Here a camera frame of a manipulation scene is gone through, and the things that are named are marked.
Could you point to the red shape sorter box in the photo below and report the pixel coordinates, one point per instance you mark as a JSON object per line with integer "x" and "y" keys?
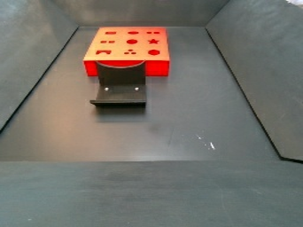
{"x": 125, "y": 46}

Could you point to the black curved holder bracket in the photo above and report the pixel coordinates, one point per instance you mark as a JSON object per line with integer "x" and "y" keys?
{"x": 121, "y": 85}

